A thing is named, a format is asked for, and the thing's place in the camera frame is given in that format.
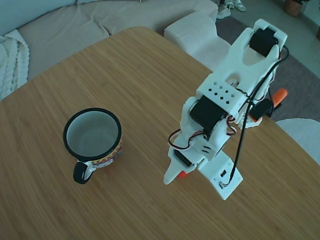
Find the patterned enamel cup black rim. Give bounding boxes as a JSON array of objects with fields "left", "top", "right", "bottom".
[{"left": 62, "top": 107, "right": 124, "bottom": 185}]

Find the orange and black clamp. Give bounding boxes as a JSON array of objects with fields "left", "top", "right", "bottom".
[{"left": 249, "top": 88, "right": 289, "bottom": 125}]

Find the white round rug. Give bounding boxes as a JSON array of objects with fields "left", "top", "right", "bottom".
[{"left": 274, "top": 117, "right": 320, "bottom": 167}]

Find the white ottoman cushion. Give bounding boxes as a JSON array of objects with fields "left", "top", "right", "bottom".
[{"left": 163, "top": 13, "right": 232, "bottom": 72}]

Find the grey rug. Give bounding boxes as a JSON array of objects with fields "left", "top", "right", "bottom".
[{"left": 214, "top": 17, "right": 320, "bottom": 123}]

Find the white sneaker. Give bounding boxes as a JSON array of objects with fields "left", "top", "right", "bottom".
[
  {"left": 216, "top": 4, "right": 231, "bottom": 20},
  {"left": 231, "top": 0, "right": 246, "bottom": 12}
]

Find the brown woven basket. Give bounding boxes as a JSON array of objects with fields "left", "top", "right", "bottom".
[{"left": 284, "top": 0, "right": 305, "bottom": 18}]

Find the beige sofa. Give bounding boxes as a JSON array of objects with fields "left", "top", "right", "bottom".
[{"left": 0, "top": 0, "right": 218, "bottom": 83}]

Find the white knit blanket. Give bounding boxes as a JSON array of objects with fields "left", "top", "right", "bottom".
[{"left": 0, "top": 29, "right": 31, "bottom": 101}]

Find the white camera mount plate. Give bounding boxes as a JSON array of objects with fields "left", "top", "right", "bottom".
[{"left": 196, "top": 149, "right": 244, "bottom": 201}]

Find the red white black servo wire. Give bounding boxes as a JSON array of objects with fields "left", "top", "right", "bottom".
[{"left": 168, "top": 117, "right": 238, "bottom": 152}]

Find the black camera cable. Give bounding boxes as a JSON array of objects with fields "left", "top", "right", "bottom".
[{"left": 226, "top": 43, "right": 290, "bottom": 187}]

